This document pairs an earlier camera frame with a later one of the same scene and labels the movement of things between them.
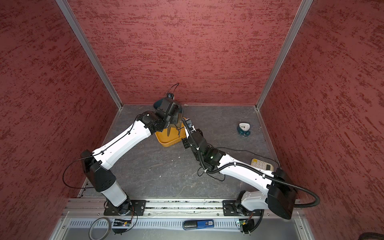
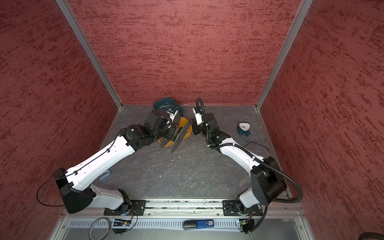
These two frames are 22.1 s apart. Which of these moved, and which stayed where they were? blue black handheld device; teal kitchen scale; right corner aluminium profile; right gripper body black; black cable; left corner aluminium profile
Moved: right gripper body black; black cable
Stayed: blue black handheld device; left corner aluminium profile; teal kitchen scale; right corner aluminium profile
